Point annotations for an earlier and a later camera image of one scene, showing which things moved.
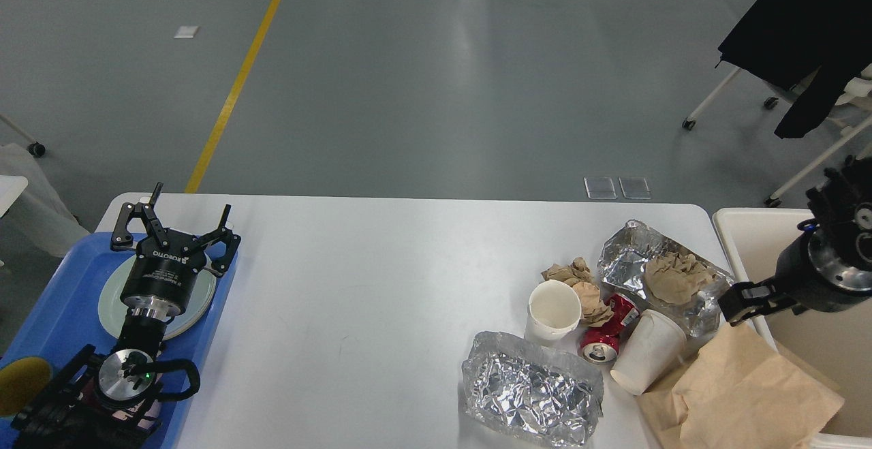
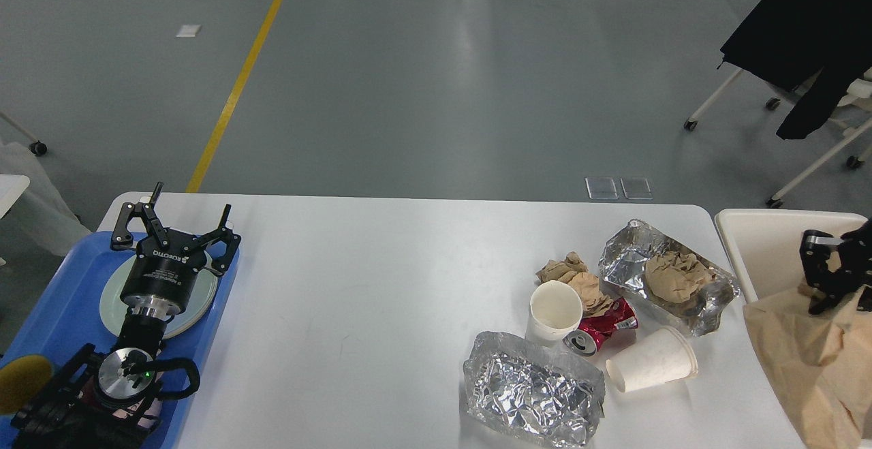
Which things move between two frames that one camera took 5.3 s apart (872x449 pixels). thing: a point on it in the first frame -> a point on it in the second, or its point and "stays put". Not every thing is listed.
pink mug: (146, 414) stays put
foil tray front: (524, 393) stays put
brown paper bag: (745, 392) -> (819, 365)
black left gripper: (160, 281) stays put
